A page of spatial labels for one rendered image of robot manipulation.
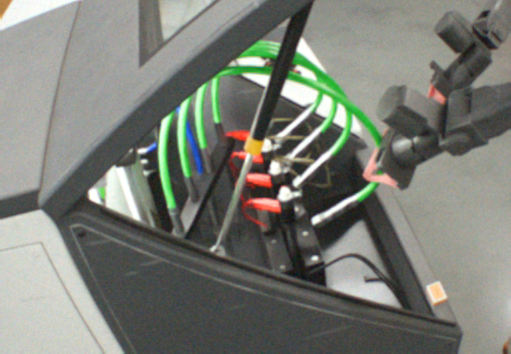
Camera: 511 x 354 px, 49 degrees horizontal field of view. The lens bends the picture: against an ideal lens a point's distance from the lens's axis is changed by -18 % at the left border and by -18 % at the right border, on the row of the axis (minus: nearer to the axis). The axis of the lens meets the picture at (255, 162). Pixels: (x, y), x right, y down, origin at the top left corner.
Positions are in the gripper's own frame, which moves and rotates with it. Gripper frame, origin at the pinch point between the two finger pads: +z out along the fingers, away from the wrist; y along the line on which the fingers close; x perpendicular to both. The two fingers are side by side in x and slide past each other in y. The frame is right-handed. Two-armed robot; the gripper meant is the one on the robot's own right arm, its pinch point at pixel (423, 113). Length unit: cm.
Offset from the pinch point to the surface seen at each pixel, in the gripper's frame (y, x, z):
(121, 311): 35, 49, 30
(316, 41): -63, -286, 109
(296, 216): 7.1, 7.7, 29.9
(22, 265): 51, 52, 30
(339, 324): 5.3, 41.1, 19.2
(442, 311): -21.7, 26.9, 17.7
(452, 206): -108, -111, 64
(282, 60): 38, 40, -9
